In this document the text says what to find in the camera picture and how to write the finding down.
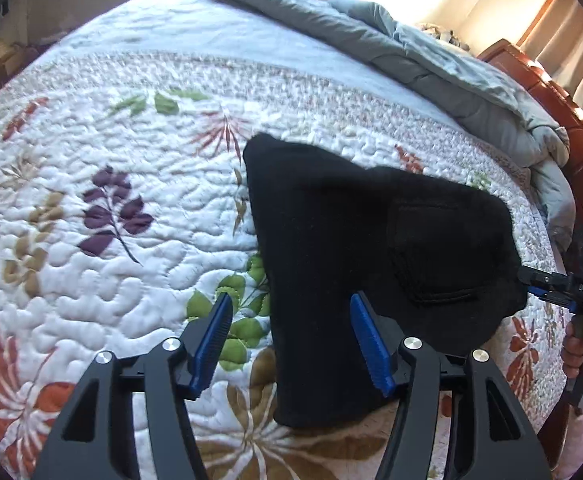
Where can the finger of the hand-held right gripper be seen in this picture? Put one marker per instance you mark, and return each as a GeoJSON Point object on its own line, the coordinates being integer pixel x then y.
{"type": "Point", "coordinates": [551, 296]}
{"type": "Point", "coordinates": [541, 276]}

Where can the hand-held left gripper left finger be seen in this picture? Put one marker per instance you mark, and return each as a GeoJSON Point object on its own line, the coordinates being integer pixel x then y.
{"type": "Point", "coordinates": [211, 345]}

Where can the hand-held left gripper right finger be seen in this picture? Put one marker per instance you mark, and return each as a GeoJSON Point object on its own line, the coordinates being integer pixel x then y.
{"type": "Point", "coordinates": [371, 345]}

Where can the black pants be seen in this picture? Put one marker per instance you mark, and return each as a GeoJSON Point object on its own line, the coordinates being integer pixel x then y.
{"type": "Point", "coordinates": [321, 235]}

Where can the floral quilted bedspread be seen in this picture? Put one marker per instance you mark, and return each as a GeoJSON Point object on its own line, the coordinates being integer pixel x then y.
{"type": "Point", "coordinates": [121, 240]}

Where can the beige curtain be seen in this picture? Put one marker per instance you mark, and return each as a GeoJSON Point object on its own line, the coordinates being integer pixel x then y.
{"type": "Point", "coordinates": [576, 45]}

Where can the grey comforter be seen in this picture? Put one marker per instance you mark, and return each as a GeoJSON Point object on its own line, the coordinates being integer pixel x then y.
{"type": "Point", "coordinates": [421, 60]}

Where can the patterned pillow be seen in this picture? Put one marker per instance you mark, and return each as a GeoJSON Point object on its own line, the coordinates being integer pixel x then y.
{"type": "Point", "coordinates": [441, 34]}

